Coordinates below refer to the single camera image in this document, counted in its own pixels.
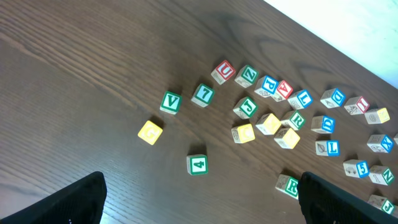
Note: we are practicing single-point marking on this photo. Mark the green 4 block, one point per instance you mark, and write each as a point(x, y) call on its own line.
point(197, 164)

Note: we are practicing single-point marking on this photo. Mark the green 7 block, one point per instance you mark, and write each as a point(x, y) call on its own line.
point(203, 95)

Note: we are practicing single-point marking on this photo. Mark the blue P block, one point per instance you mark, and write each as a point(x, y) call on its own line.
point(266, 86)

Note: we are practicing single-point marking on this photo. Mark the red U block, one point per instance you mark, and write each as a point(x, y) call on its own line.
point(223, 72)

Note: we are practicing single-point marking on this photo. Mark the green j block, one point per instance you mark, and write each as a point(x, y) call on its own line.
point(382, 203)
point(245, 108)

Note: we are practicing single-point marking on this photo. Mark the yellow S block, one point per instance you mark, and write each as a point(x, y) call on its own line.
point(287, 138)

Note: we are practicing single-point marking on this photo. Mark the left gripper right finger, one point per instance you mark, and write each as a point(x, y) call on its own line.
point(323, 202)

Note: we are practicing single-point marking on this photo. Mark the green Z block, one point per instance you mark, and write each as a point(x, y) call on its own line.
point(246, 76)

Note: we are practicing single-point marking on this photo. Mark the green N block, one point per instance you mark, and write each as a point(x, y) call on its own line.
point(381, 175)

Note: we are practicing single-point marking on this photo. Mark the green J block right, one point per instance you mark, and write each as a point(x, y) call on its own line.
point(382, 203)

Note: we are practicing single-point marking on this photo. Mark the yellow K block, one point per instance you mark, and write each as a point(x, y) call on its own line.
point(268, 124)

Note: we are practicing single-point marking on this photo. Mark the blue X block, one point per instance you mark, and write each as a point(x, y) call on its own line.
point(380, 143)

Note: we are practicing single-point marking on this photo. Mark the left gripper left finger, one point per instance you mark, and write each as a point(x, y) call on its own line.
point(80, 202)

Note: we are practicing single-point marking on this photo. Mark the blue L block lower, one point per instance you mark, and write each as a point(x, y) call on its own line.
point(329, 148)

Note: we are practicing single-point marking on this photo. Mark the blue 5 block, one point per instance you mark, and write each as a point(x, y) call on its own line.
point(356, 168)

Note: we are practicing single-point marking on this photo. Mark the yellow G block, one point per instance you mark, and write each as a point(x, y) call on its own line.
point(150, 132)

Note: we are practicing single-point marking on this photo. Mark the yellow block top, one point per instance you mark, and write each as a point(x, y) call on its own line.
point(377, 116)

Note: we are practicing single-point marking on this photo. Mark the green r block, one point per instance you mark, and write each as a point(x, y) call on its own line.
point(288, 185)
point(294, 120)

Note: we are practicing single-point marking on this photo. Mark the green V block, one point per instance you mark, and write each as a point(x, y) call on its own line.
point(171, 102)

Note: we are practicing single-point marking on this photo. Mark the blue D block lower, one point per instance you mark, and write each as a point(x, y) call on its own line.
point(323, 124)

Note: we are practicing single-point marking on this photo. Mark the green J block left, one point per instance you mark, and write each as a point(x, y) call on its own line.
point(245, 108)

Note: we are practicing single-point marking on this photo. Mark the blue l block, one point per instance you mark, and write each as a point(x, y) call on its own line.
point(300, 100)
point(329, 148)

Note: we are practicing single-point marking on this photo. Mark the red A block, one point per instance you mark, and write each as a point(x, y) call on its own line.
point(283, 91)

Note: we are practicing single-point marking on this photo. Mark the blue L block upper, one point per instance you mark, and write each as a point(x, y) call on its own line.
point(300, 100)

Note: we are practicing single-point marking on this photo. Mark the yellow C block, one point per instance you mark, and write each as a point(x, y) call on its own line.
point(243, 133)

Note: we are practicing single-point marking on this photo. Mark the blue D block upper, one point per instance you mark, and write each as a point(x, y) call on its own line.
point(333, 98)

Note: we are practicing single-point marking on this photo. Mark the red I block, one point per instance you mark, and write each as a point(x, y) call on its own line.
point(357, 105)

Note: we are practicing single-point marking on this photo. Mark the blue d block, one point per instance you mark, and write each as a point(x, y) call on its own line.
point(333, 98)
point(323, 124)

